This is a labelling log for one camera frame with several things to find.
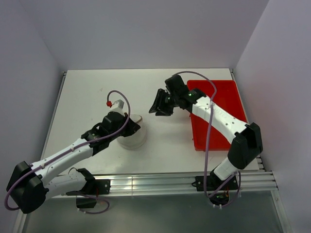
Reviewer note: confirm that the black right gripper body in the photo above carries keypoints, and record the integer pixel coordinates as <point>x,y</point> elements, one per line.
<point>174,97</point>

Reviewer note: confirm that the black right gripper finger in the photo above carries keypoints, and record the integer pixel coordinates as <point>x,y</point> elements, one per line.
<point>164,108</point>
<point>161,96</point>

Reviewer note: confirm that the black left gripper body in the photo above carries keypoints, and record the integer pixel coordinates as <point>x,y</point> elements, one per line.
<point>123,122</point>

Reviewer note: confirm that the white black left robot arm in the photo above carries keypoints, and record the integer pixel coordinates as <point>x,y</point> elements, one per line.
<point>31,185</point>

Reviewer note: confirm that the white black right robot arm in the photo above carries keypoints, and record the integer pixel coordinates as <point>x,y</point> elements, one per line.
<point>244,139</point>

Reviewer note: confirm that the red plastic tray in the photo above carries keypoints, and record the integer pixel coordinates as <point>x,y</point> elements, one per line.
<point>227,97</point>

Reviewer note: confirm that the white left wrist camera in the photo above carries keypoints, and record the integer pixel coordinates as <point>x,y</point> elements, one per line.
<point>116,106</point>

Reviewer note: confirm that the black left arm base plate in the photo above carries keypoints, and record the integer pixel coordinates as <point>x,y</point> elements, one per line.
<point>100,187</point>

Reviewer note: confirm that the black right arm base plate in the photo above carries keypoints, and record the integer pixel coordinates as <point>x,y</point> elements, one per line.
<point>213,182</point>

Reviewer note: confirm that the aluminium mounting rail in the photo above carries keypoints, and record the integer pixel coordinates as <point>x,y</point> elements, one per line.
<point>178,183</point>

